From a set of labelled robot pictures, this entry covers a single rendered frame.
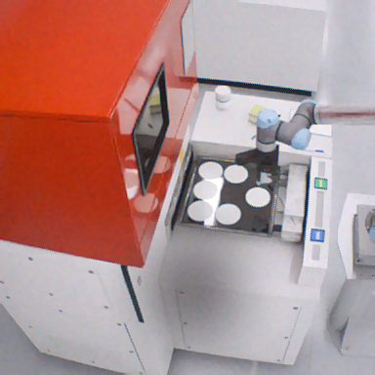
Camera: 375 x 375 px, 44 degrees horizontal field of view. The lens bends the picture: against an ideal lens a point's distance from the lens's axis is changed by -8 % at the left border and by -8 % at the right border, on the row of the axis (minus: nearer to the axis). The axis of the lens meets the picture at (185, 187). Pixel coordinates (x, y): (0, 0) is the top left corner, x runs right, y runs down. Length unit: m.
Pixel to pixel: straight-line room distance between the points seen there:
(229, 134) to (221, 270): 0.61
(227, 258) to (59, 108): 1.09
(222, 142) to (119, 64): 1.07
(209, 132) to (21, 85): 1.19
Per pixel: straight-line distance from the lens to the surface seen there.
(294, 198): 2.10
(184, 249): 2.01
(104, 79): 1.15
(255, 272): 1.95
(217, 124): 2.26
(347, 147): 3.63
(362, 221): 2.06
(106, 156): 1.13
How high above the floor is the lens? 2.49
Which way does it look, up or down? 49 degrees down
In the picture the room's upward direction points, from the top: 5 degrees counter-clockwise
